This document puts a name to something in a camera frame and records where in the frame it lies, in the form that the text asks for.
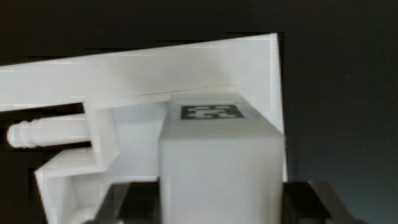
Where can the white chair seat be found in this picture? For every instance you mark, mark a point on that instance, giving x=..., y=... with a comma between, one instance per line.
x=120, y=84

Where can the white chair leg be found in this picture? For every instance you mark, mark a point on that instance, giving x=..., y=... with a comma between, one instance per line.
x=220, y=162
x=48, y=131

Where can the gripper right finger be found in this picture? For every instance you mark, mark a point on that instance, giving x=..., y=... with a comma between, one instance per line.
x=312, y=205

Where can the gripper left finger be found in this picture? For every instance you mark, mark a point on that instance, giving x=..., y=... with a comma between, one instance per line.
x=129, y=206

